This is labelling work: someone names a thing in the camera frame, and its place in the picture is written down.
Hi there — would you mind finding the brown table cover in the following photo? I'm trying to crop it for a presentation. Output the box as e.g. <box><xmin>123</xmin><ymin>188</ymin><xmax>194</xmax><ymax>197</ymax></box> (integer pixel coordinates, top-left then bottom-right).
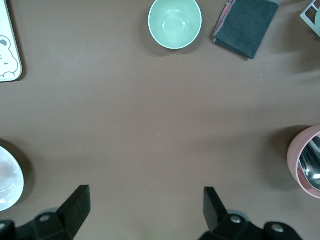
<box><xmin>0</xmin><ymin>0</ymin><xmax>320</xmax><ymax>240</ymax></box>

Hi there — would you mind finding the dark grey folded cloth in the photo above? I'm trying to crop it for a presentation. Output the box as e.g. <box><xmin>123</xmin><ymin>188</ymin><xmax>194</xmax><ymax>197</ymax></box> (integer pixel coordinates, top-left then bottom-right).
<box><xmin>212</xmin><ymin>0</ymin><xmax>280</xmax><ymax>60</ymax></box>

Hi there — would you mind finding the pale green bowl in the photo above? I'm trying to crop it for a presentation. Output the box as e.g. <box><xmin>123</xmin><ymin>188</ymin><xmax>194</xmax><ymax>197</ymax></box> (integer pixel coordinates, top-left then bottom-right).
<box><xmin>147</xmin><ymin>0</ymin><xmax>203</xmax><ymax>50</ymax></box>

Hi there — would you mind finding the metal scoop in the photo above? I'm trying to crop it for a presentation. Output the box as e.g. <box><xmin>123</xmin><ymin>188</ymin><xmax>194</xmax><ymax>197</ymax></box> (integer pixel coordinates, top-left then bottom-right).
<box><xmin>298</xmin><ymin>136</ymin><xmax>320</xmax><ymax>190</ymax></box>

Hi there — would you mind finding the beige bear print tray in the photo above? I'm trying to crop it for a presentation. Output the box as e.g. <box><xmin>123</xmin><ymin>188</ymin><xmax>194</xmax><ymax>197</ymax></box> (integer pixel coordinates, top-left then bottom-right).
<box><xmin>0</xmin><ymin>0</ymin><xmax>23</xmax><ymax>83</ymax></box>

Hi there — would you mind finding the pink bowl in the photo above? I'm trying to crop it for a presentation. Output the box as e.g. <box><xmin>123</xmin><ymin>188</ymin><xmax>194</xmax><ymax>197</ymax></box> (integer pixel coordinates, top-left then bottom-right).
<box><xmin>286</xmin><ymin>124</ymin><xmax>320</xmax><ymax>200</ymax></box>

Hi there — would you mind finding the white wire cup rack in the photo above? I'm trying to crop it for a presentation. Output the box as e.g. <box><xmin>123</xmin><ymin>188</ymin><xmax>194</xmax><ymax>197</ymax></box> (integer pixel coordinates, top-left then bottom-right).
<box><xmin>299</xmin><ymin>0</ymin><xmax>320</xmax><ymax>38</ymax></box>

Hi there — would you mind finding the white round plate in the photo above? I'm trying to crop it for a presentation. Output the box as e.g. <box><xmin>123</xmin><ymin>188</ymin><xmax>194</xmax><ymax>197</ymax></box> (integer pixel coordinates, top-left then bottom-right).
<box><xmin>0</xmin><ymin>145</ymin><xmax>25</xmax><ymax>213</ymax></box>

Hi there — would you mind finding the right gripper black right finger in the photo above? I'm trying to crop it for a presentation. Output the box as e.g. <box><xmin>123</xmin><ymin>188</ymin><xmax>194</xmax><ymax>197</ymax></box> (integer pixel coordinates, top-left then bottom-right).
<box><xmin>198</xmin><ymin>186</ymin><xmax>303</xmax><ymax>240</ymax></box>

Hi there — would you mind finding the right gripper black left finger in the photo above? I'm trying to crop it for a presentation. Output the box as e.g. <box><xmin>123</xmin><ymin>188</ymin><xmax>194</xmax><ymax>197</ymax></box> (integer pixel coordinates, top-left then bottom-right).
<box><xmin>14</xmin><ymin>185</ymin><xmax>91</xmax><ymax>240</ymax></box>

